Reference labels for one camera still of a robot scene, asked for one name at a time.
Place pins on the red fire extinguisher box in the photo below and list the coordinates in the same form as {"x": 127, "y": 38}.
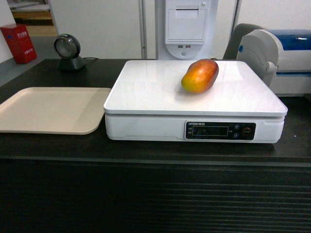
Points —
{"x": 19, "y": 43}

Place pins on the white blue label printer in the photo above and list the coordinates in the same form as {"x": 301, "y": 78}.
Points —
{"x": 281, "y": 58}

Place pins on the beige plastic tray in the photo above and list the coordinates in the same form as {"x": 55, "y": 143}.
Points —
{"x": 54, "y": 110}

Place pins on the dark red yellow mango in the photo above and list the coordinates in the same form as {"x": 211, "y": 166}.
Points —
{"x": 200, "y": 76}

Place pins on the black barcode scanner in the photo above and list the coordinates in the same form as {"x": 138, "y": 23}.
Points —
{"x": 68, "y": 48}

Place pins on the white checkout scale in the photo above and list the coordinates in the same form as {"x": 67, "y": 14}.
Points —
{"x": 148, "y": 103}

